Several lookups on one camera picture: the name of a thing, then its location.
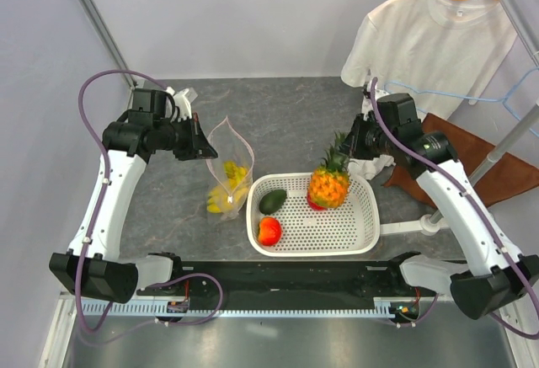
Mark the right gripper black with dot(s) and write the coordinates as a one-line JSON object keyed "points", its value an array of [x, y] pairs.
{"points": [[352, 144]]}

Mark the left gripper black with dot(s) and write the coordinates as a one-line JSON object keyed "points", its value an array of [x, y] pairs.
{"points": [[198, 146]]}

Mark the clear zip top bag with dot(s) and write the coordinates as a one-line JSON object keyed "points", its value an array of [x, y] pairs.
{"points": [[230, 146]]}

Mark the orange toy pineapple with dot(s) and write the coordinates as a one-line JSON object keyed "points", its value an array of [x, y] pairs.
{"points": [[330, 181]]}

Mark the yellow banana bunch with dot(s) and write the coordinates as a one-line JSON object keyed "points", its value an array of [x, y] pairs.
{"points": [[229, 196]]}

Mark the red apple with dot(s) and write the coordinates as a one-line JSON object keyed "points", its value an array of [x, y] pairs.
{"points": [[313, 205]]}

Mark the green avocado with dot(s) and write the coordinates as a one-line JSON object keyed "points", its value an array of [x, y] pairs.
{"points": [[272, 201]]}

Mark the red orange peach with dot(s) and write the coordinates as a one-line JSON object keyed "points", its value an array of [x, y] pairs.
{"points": [[270, 231]]}

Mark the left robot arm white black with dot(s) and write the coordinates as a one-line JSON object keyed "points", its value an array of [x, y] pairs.
{"points": [[91, 266]]}

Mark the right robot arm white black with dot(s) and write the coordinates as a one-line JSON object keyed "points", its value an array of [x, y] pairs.
{"points": [[495, 272]]}

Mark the white perforated plastic basket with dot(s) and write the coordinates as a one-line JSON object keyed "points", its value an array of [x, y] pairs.
{"points": [[353, 228]]}

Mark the white t-shirt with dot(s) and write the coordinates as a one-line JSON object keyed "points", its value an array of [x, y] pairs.
{"points": [[439, 51]]}

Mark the blue clothes hanger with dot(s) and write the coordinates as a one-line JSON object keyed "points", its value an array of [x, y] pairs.
{"points": [[504, 100]]}

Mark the brown cloth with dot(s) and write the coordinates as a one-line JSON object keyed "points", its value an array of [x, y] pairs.
{"points": [[509, 177]]}

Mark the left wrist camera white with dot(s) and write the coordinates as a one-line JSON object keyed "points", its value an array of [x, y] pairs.
{"points": [[182, 100]]}

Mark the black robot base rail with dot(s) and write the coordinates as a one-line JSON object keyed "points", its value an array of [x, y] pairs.
{"points": [[313, 285]]}

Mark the white cable duct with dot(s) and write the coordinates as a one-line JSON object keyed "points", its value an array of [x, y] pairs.
{"points": [[179, 307]]}

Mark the aluminium frame post left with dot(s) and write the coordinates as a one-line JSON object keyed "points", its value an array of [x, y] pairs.
{"points": [[97, 21]]}

